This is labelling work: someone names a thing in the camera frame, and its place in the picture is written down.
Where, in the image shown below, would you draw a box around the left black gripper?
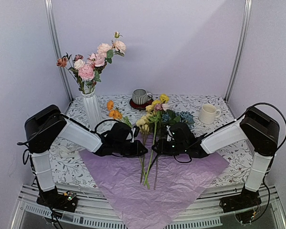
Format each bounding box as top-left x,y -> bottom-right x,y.
114,140 -> 149,158

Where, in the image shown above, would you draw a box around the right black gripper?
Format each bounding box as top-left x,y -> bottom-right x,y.
152,138 -> 188,156

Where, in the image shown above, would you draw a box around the pale yellow rose stem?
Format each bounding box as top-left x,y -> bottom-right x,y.
136,111 -> 162,190

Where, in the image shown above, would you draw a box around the purple wrapping paper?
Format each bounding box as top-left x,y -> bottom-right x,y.
78,133 -> 230,229

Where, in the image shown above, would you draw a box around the white ribbed vase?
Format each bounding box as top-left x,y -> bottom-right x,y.
82,92 -> 102,128

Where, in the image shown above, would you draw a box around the white printed ribbon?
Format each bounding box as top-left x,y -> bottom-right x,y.
56,145 -> 79,158

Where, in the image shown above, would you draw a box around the dusty red white flower stem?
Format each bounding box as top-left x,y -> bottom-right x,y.
56,53 -> 84,93

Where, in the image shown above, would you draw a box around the peach pink rose stem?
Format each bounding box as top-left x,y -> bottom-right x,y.
92,31 -> 127,87

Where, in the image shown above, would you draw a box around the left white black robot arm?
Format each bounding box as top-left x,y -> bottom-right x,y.
24,104 -> 148,207

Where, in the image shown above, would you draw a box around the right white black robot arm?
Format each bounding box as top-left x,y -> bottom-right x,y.
152,106 -> 280,208

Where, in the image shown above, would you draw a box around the blue fabric flower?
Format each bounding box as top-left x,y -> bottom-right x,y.
161,110 -> 195,128

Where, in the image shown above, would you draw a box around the orange flower stem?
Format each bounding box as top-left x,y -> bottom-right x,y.
106,100 -> 132,127

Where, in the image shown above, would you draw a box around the mauve pink flower stem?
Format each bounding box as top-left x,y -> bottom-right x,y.
152,101 -> 169,190

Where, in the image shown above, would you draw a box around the dark red coaster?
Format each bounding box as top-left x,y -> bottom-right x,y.
129,99 -> 153,111

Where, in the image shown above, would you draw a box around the floral patterned table mat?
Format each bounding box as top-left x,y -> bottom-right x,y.
50,94 -> 253,188

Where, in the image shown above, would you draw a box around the bright yellow flower stem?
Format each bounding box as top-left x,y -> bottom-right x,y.
145,94 -> 169,113

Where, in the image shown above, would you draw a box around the cream white mug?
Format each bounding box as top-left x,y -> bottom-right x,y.
198,104 -> 221,124

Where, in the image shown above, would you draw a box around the striped grey mug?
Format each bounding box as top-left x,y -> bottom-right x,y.
132,89 -> 153,105

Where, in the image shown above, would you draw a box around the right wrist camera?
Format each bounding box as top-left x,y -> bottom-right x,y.
166,125 -> 174,142

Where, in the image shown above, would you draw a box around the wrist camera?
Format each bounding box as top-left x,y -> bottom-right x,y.
166,125 -> 174,142
131,125 -> 140,143

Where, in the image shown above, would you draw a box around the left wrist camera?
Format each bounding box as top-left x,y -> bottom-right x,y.
131,125 -> 140,143

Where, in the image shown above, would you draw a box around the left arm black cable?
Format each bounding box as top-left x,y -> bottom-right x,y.
16,119 -> 139,167

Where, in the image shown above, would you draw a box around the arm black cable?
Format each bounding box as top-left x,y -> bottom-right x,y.
171,102 -> 286,164
16,119 -> 139,167

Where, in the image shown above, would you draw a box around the aluminium front rail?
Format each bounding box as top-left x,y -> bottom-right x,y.
10,184 -> 286,229

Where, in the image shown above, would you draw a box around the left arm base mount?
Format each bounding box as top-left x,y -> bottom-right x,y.
36,189 -> 78,213

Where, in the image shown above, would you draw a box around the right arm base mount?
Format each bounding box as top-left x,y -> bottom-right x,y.
219,189 -> 262,213

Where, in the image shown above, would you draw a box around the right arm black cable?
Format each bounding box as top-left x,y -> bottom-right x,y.
171,102 -> 286,164

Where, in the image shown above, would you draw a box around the right aluminium frame post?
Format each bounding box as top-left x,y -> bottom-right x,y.
224,0 -> 253,103

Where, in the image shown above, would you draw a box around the aluminium frame post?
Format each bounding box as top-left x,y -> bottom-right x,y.
224,0 -> 253,103
44,0 -> 73,102

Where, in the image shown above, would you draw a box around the left aluminium frame post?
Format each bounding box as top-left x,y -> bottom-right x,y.
44,0 -> 73,102

